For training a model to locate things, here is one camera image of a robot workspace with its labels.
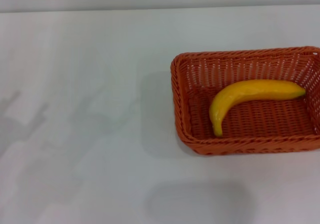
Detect yellow banana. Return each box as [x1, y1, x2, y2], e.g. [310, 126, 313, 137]
[208, 79, 307, 137]

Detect orange woven plastic basket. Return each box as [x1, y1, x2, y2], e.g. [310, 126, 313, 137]
[170, 46, 320, 156]

